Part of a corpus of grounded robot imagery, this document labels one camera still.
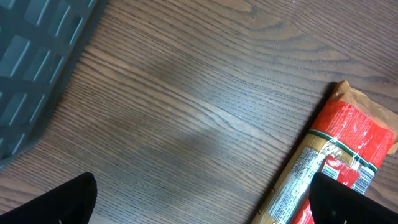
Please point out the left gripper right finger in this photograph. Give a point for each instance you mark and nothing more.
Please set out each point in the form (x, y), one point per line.
(332, 202)

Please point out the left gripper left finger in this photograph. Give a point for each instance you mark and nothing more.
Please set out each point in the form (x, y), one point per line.
(70, 203)

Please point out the red snack packet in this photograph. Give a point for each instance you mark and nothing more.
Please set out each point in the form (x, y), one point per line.
(348, 142)

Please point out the grey plastic mesh basket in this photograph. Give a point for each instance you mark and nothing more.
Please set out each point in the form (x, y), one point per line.
(41, 42)

